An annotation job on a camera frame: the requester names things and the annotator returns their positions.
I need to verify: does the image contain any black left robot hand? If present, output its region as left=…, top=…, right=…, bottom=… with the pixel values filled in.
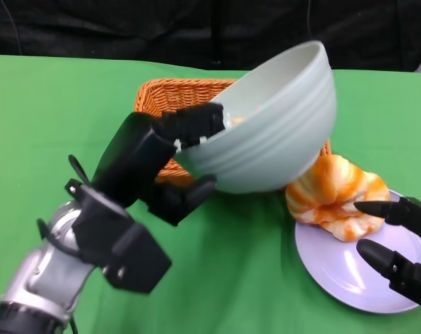
left=91, top=103, right=228, bottom=227

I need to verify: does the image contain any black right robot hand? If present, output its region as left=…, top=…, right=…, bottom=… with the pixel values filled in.
left=354, top=193, right=421, bottom=309

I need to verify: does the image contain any orange striped ring bread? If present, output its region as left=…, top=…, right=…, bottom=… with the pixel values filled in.
left=285, top=155, right=367, bottom=223
left=314, top=173, right=391, bottom=244

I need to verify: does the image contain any pale green bowl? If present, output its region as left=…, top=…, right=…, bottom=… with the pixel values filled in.
left=173, top=40, right=337, bottom=194

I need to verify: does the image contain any orange wicker basket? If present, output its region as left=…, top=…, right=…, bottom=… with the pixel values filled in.
left=133, top=79, right=333, bottom=189

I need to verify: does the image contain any lavender round plate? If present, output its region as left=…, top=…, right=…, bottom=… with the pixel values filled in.
left=294, top=189, right=421, bottom=314

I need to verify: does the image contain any green tablecloth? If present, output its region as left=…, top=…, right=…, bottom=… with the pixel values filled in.
left=0, top=54, right=421, bottom=334

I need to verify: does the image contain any black curtain backdrop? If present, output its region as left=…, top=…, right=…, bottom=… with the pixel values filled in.
left=0, top=0, right=421, bottom=73

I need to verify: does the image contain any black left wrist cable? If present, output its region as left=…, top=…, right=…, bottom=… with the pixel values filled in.
left=67, top=154, right=92, bottom=186

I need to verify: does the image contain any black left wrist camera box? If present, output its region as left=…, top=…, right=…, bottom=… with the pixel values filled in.
left=105, top=222, right=173, bottom=295

